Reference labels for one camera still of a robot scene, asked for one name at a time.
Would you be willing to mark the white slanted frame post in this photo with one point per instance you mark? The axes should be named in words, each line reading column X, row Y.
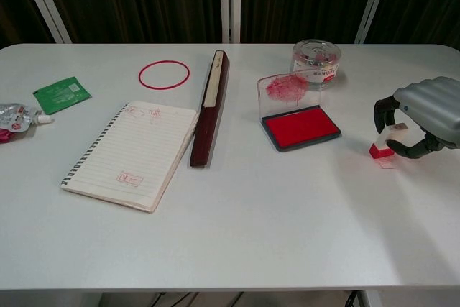
column 43, row 1
column 373, row 1

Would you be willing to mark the spiral lined notebook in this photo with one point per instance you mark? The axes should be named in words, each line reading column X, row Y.
column 133, row 149

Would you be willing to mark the green foil sachet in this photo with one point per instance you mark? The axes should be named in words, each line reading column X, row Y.
column 62, row 94

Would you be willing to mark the silver spout pouch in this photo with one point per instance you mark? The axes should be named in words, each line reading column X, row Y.
column 16, row 116

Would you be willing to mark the white upright frame post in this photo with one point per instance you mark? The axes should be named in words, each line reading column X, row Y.
column 230, row 1

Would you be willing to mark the white and red stamp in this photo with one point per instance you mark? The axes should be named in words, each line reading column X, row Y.
column 381, row 147

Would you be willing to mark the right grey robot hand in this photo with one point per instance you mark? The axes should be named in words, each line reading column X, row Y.
column 431, row 105

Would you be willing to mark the clear round clip container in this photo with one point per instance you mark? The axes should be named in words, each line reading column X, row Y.
column 316, row 55

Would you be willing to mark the red ink pad case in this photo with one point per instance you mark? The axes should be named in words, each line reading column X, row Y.
column 301, row 127

